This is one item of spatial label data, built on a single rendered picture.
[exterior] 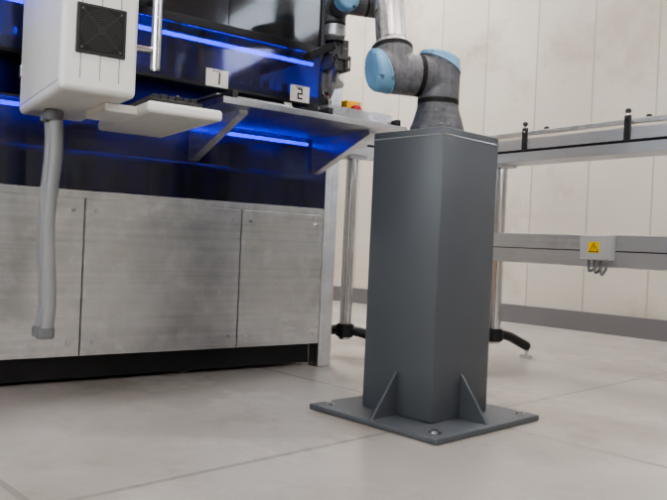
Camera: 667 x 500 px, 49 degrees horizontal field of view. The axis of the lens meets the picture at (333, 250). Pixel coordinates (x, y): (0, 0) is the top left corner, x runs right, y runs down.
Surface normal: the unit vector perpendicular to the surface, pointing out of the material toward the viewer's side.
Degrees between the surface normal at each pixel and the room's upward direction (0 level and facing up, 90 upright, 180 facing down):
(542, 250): 90
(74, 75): 90
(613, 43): 90
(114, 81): 90
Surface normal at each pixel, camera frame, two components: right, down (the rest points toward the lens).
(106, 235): 0.59, 0.04
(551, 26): -0.72, -0.03
